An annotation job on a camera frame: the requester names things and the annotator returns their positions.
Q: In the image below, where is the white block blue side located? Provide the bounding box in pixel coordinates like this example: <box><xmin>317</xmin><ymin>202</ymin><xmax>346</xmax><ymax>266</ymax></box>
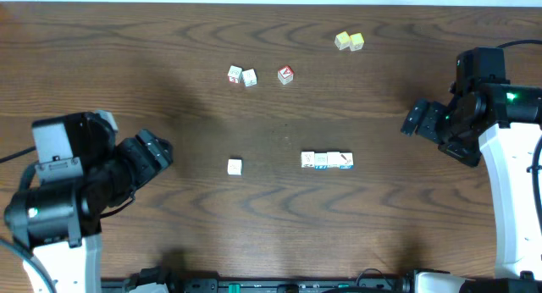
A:
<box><xmin>242</xmin><ymin>69</ymin><xmax>257</xmax><ymax>87</ymax></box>

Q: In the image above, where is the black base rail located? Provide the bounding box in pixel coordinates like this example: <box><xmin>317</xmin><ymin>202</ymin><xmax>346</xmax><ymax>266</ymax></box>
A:
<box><xmin>100</xmin><ymin>267</ymin><xmax>501</xmax><ymax>293</ymax></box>

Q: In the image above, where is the yellow block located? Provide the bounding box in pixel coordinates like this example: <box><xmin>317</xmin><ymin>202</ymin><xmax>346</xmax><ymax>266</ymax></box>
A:
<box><xmin>335</xmin><ymin>31</ymin><xmax>351</xmax><ymax>50</ymax></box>
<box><xmin>349</xmin><ymin>33</ymin><xmax>365</xmax><ymax>52</ymax></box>

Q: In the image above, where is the yellow block right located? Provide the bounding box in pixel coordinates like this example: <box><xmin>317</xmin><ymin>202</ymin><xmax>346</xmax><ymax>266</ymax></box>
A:
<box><xmin>349</xmin><ymin>33</ymin><xmax>365</xmax><ymax>52</ymax></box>

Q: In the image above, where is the white block teal side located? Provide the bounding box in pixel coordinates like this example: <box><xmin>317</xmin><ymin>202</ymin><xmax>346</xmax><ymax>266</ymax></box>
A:
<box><xmin>227</xmin><ymin>158</ymin><xmax>243</xmax><ymax>175</ymax></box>

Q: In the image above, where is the red letter A block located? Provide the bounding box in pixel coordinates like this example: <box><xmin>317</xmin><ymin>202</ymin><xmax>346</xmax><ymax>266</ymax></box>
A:
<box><xmin>278</xmin><ymin>65</ymin><xmax>295</xmax><ymax>85</ymax></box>

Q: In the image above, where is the white block blue pencil picture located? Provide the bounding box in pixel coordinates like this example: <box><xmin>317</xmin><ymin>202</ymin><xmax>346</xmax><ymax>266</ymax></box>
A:
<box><xmin>340</xmin><ymin>152</ymin><xmax>354</xmax><ymax>169</ymax></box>

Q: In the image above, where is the plain white block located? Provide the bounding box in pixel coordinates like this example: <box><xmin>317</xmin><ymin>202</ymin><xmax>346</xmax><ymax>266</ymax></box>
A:
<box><xmin>327</xmin><ymin>152</ymin><xmax>342</xmax><ymax>169</ymax></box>

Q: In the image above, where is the white block red number three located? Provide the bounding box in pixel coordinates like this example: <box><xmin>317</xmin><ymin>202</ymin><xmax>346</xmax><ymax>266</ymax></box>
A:
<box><xmin>227</xmin><ymin>65</ymin><xmax>243</xmax><ymax>84</ymax></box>

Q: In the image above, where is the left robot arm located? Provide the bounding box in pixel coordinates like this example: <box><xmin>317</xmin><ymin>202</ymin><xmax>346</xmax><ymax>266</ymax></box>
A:
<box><xmin>4</xmin><ymin>130</ymin><xmax>173</xmax><ymax>292</ymax></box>

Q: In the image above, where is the yellow block left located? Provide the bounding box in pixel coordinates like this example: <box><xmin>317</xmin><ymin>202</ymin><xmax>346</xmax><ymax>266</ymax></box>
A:
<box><xmin>335</xmin><ymin>31</ymin><xmax>351</xmax><ymax>50</ymax></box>

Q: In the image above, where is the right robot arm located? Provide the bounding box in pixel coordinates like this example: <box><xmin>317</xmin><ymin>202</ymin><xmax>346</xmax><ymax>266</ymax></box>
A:
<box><xmin>401</xmin><ymin>83</ymin><xmax>541</xmax><ymax>292</ymax></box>

